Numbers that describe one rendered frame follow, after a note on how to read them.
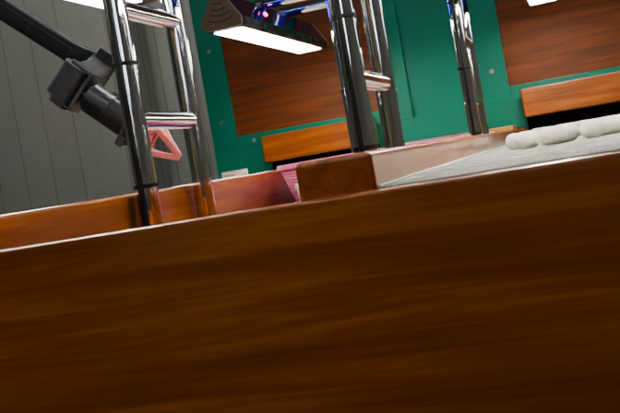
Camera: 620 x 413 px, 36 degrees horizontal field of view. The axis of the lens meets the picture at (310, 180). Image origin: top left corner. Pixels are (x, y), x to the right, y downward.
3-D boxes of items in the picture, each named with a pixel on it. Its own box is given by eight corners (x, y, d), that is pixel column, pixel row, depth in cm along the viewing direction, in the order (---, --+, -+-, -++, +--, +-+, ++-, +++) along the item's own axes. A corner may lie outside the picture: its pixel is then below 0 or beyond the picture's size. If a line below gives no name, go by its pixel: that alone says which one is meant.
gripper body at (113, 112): (164, 117, 172) (133, 97, 174) (138, 117, 163) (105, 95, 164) (148, 147, 174) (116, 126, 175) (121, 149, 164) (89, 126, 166)
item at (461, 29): (474, 182, 184) (435, -44, 184) (484, 177, 203) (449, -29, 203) (574, 167, 179) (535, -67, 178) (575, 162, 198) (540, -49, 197)
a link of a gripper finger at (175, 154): (199, 140, 170) (159, 113, 172) (183, 141, 164) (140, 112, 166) (182, 172, 172) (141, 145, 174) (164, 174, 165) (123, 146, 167)
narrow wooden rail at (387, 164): (319, 322, 65) (292, 163, 65) (513, 174, 238) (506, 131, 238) (398, 312, 63) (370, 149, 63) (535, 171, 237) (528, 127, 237)
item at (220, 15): (201, 32, 176) (195, -6, 176) (298, 54, 236) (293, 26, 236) (241, 24, 174) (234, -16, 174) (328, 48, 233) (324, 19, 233)
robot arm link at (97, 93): (71, 105, 169) (88, 78, 168) (88, 111, 175) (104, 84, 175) (101, 126, 167) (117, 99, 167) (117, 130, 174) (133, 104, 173)
